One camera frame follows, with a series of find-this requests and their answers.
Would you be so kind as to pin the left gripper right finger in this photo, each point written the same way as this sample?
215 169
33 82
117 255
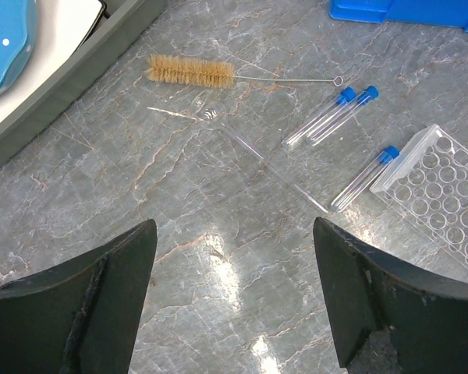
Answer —
387 315

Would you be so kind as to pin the tan bottle brush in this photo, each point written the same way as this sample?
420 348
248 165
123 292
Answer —
206 73

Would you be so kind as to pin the white square plate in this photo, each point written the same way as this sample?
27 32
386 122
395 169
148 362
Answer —
62 26

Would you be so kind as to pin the blue compartment bin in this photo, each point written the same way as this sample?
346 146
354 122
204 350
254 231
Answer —
450 13

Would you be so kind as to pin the grey serving tray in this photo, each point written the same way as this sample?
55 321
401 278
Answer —
127 21

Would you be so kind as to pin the clear glass pipette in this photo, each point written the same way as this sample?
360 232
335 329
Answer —
213 116

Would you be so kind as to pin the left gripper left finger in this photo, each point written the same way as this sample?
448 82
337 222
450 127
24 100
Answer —
81 316

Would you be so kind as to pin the clear test tube rack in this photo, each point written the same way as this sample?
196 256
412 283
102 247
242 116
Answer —
428 185

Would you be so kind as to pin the blue cap test tube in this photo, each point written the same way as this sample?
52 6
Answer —
364 178
362 99
326 114

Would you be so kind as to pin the blue polka dot plate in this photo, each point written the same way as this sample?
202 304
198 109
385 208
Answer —
18 32

